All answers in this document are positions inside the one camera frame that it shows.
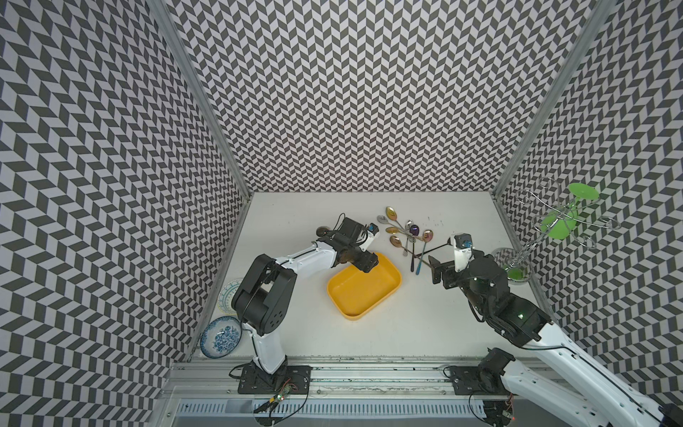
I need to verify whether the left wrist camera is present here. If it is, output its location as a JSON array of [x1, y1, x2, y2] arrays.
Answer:
[[357, 222, 380, 251]]

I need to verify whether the small purple spoon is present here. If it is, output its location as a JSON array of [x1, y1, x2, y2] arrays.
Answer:
[[409, 223, 420, 272]]

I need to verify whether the gold ornate spoon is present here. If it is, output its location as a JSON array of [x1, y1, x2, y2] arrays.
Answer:
[[385, 227, 423, 241]]

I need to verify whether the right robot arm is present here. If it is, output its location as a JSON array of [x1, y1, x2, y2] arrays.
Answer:
[[429, 251, 682, 426]]

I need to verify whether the green metal cup rack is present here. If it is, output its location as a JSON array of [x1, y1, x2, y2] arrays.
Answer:
[[491, 183, 622, 283]]

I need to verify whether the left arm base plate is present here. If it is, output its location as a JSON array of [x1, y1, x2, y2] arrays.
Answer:
[[238, 362, 312, 395]]

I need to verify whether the copper long spoon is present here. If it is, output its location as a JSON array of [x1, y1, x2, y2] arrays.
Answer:
[[390, 230, 434, 272]]

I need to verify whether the aluminium front rail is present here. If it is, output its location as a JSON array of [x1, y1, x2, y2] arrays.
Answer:
[[159, 356, 609, 407]]

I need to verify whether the pink blue handled spoon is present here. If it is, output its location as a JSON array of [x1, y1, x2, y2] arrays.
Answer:
[[415, 230, 434, 275]]

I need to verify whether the yellow patterned plate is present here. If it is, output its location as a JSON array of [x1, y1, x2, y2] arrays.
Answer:
[[217, 278, 242, 316]]

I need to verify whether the black spoon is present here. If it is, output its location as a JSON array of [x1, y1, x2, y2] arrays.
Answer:
[[316, 226, 331, 237]]

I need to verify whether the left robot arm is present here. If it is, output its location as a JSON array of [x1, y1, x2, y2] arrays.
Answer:
[[231, 215, 380, 375]]

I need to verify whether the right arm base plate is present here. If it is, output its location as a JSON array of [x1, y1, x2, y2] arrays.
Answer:
[[445, 366, 509, 396]]

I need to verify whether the yellow plastic storage box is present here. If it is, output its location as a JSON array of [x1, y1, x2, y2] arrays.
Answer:
[[327, 253, 402, 320]]

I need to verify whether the large purple spoon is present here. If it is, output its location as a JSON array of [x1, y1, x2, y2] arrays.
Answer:
[[413, 241, 453, 259]]

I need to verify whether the silver teaspoon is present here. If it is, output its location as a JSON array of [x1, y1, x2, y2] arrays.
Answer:
[[404, 220, 414, 256], [376, 215, 397, 228]]

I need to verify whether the blue patterned bowl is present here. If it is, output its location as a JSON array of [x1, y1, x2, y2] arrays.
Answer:
[[199, 316, 242, 359]]

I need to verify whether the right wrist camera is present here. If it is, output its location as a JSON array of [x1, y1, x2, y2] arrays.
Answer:
[[451, 233, 473, 272]]

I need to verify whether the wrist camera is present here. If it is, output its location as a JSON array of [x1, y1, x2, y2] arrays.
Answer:
[[451, 233, 473, 272], [357, 222, 380, 251]]

